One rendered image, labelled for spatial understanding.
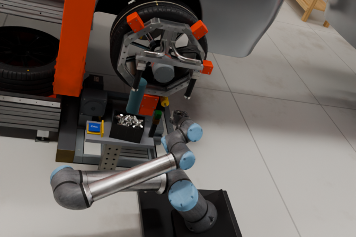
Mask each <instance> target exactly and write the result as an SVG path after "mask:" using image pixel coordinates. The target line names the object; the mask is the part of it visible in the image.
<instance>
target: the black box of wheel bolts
mask: <svg viewBox="0 0 356 237"><path fill-rule="evenodd" d="M144 128H145V116H140V115H136V114H131V113H126V112H122V111H117V110H114V116H113V120H112V124H111V130H110V135H109V137H110V138H114V139H119V140H124V141H129V142H134V143H139V144H140V141H141V137H142V135H143V132H144Z"/></svg>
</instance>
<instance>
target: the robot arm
mask: <svg viewBox="0 0 356 237"><path fill-rule="evenodd" d="M170 123H172V124H173V125H176V129H175V131H173V132H171V133H170V134H168V135H165V136H164V137H162V138H161V142H162V145H163V147H164V149H165V151H166V153H167V154H165V155H163V156H160V157H157V158H155V159H152V160H150V161H147V162H144V163H141V164H139V165H136V166H134V167H131V168H129V169H126V170H74V169H73V168H72V167H71V166H68V165H63V166H60V167H57V168H56V169H55V170H54V171H53V172H52V173H51V176H50V184H51V186H52V191H53V194H54V199H55V201H56V202H57V203H58V204H59V205H60V206H62V207H63V208H66V209H71V210H83V209H87V208H89V207H91V206H92V204H93V202H95V201H97V200H100V199H103V198H105V197H108V196H110V195H113V194H115V193H118V192H143V191H155V192H156V193H157V194H167V195H168V198H169V201H170V203H171V205H172V206H173V207H174V208H175V209H176V210H177V211H178V212H179V213H180V214H181V215H182V217H183V218H184V221H185V224H186V226H187V228H188V229H189V230H190V231H191V232H193V233H204V232H207V231H208V230H210V229H211V228H212V227H213V226H214V224H215V222H216V220H217V210H216V208H215V206H214V204H213V203H212V202H210V201H208V200H205V199H204V198H203V197H202V195H201V194H200V193H199V191H198V190H197V188H196V187H195V185H194V184H193V183H192V181H191V180H190V178H189V177H188V176H187V174H186V173H185V172H184V170H188V169H190V168H191V167H192V166H193V165H194V163H195V156H194V154H193V152H192V151H191V150H190V149H189V148H188V147H187V145H186V144H187V143H189V142H197V141H199V140H200V139H201V138H202V135H203V130H202V128H201V126H200V125H199V124H197V123H196V122H194V121H193V120H192V119H190V118H189V116H188V113H187V112H186V111H179V110H176V111H175V110H174V111H172V115H171V117H170Z"/></svg>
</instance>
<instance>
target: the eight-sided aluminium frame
mask: <svg viewBox="0 0 356 237"><path fill-rule="evenodd" d="M168 26H169V27H168ZM156 28H158V29H163V30H169V31H176V32H179V33H184V34H186V35H187V37H188V38H189V40H190V42H191V43H192V44H194V45H196V46H197V47H198V49H199V52H200V54H201V58H202V60H203V59H204V57H205V53H204V50H203V48H202V46H201V45H200V43H199V41H198V40H197V39H196V38H195V37H194V35H193V34H192V30H191V28H190V26H189V25H188V24H185V23H179V22H174V21H169V20H164V19H159V18H153V19H150V20H149V21H147V22H146V23H144V28H143V29H141V30H140V31H138V32H136V33H134V31H133V30H132V31H130V32H128V33H127V34H125V35H124V36H123V39H122V45H121V49H120V53H119V58H118V63H117V70H118V72H119V73H121V75H122V76H123V78H124V79H125V80H126V81H127V82H128V84H129V85H130V86H132V85H133V82H134V76H133V75H132V74H131V73H130V71H129V70H128V69H127V68H126V66H125V65H124V64H125V61H126V57H127V53H128V49H129V45H130V43H131V42H133V41H135V40H137V39H138V38H140V37H141V36H143V35H145V34H147V33H148V32H150V31H152V30H154V29H156ZM190 79H191V77H190V74H188V75H187V76H185V77H183V78H181V79H179V80H177V81H175V82H174V83H172V84H170V85H168V86H166V87H161V86H154V85H148V84H147V85H146V89H145V93H144V94H151V95H158V96H163V97H164V96H165V97H167V96H170V95H171V94H173V93H175V92H177V91H178V90H180V89H182V88H184V87H186V86H188V85H189V82H190Z"/></svg>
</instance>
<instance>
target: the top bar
mask: <svg viewBox="0 0 356 237"><path fill-rule="evenodd" d="M135 59H137V60H143V61H149V62H155V63H161V64H165V65H171V66H177V67H183V68H189V69H195V70H202V71H203V68H204V66H203V64H201V66H196V65H195V63H191V62H186V61H182V60H176V59H170V58H164V57H156V56H150V55H146V56H145V57H144V56H141V55H140V53H137V52H136V54H135Z"/></svg>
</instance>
